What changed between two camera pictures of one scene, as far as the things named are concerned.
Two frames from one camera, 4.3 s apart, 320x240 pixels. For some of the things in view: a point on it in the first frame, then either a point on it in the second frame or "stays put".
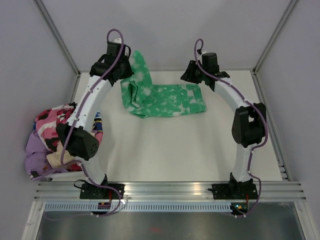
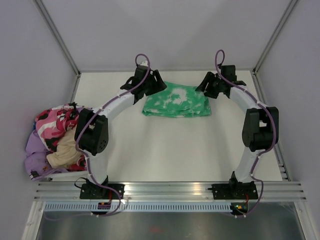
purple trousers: x=35 y=159 stays put
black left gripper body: x=126 y=71 to x=152 y=86
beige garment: x=55 y=158 stays put
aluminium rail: x=171 y=191 stays put
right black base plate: x=234 y=191 stays put
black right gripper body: x=194 y=74 to x=214 y=86
